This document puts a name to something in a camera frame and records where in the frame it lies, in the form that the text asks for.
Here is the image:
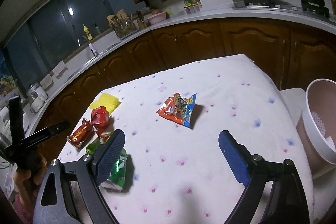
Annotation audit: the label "red crumpled wrapper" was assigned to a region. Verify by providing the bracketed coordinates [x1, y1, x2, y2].
[90, 106, 111, 136]

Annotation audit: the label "white rice cooker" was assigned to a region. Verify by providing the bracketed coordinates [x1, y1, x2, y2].
[27, 83, 49, 114]

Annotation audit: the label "crushed red drink can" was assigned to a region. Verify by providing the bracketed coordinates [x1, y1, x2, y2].
[67, 118, 95, 149]

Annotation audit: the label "yellow dish soap bottle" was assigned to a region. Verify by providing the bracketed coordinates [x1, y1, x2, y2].
[83, 24, 93, 41]

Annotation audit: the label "green oil bottle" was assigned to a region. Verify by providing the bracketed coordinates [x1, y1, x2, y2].
[183, 0, 191, 8]

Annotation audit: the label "person's left hand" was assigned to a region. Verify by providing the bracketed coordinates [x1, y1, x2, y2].
[12, 154, 47, 207]

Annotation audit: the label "pink white trash bin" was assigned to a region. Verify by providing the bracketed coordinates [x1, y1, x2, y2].
[297, 79, 335, 173]

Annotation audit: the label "white floral tablecloth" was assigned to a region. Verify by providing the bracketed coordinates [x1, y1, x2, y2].
[56, 53, 316, 224]

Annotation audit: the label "dish drying rack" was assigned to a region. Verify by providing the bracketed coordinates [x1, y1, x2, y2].
[111, 15, 138, 39]

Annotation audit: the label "pink plastic basin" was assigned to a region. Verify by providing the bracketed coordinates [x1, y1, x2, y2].
[147, 12, 166, 25]

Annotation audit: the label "wooden kitchen cabinets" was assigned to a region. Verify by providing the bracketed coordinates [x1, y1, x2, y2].
[37, 18, 335, 130]

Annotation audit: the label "gas stove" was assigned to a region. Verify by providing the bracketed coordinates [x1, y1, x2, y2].
[233, 0, 330, 19]

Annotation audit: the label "sink faucet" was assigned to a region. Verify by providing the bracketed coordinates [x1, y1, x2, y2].
[77, 36, 98, 57]

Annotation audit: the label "red blue snack packet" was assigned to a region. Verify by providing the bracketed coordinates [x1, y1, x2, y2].
[157, 93, 197, 127]

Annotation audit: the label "yellow foam fruit net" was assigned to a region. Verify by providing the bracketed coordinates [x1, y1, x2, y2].
[89, 93, 121, 114]

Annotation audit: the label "small gold snack wrapper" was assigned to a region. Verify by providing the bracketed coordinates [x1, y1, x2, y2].
[99, 132, 112, 144]

